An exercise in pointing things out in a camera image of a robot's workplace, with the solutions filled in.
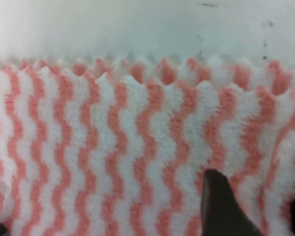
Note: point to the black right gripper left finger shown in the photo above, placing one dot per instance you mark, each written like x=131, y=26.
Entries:
x=220, y=212

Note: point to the pink white wavy striped towel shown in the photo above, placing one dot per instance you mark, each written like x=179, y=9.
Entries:
x=119, y=147

